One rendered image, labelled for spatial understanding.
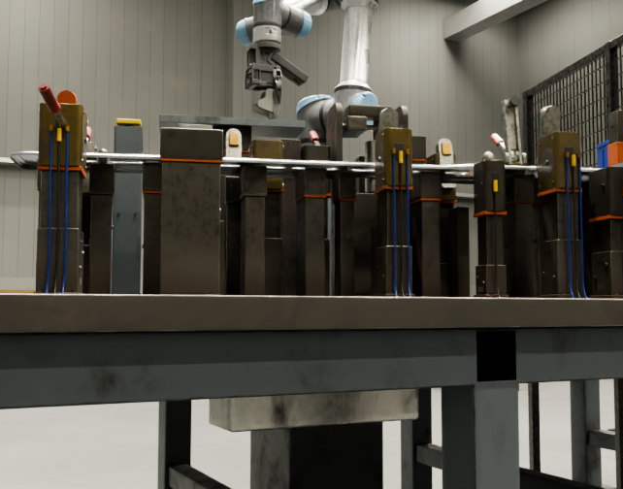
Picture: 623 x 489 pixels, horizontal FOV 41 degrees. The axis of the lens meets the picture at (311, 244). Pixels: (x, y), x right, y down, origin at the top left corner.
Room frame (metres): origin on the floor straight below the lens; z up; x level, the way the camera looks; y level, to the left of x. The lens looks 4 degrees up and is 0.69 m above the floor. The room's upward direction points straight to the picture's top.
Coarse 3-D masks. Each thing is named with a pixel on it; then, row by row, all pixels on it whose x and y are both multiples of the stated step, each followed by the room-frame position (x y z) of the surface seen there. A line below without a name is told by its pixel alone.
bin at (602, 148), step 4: (600, 144) 2.34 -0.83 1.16; (604, 144) 2.31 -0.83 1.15; (608, 144) 2.29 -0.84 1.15; (596, 148) 2.37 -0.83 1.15; (600, 148) 2.35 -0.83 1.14; (604, 148) 2.32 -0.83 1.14; (600, 152) 2.35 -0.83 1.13; (604, 152) 2.32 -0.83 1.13; (600, 156) 2.35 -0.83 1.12; (604, 156) 2.32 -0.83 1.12; (600, 160) 2.35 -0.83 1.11; (604, 160) 2.32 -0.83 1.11; (600, 164) 2.35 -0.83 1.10; (604, 164) 2.32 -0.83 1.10
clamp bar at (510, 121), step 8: (512, 96) 2.04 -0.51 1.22; (504, 104) 2.06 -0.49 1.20; (512, 104) 2.04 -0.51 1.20; (504, 112) 2.06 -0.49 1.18; (512, 112) 2.07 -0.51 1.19; (504, 120) 2.06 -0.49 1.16; (512, 120) 2.07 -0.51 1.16; (504, 128) 2.06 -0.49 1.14; (512, 128) 2.06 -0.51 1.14; (504, 136) 2.07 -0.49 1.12; (512, 136) 2.06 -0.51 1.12; (512, 144) 2.06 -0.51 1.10; (520, 144) 2.05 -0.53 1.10; (520, 152) 2.05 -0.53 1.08; (520, 160) 2.04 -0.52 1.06
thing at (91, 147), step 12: (84, 180) 1.85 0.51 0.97; (84, 192) 1.85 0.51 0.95; (84, 204) 1.86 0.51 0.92; (84, 216) 1.86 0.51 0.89; (84, 228) 1.86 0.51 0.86; (84, 240) 1.86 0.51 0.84; (84, 252) 1.85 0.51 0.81; (84, 264) 1.85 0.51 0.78; (84, 276) 1.85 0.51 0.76; (84, 288) 1.85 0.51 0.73
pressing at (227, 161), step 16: (16, 160) 1.72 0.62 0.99; (32, 160) 1.74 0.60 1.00; (96, 160) 1.73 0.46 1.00; (112, 160) 1.73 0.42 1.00; (128, 160) 1.73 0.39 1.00; (144, 160) 1.74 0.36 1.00; (224, 160) 1.69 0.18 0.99; (240, 160) 1.69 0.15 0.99; (256, 160) 1.70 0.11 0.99; (272, 160) 1.71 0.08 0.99; (288, 160) 1.71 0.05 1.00; (304, 160) 1.73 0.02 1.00; (224, 176) 1.88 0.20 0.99; (272, 176) 1.89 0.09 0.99; (288, 176) 1.90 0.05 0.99; (368, 176) 1.89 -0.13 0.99; (448, 176) 1.94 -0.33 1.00; (464, 176) 1.94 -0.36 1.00
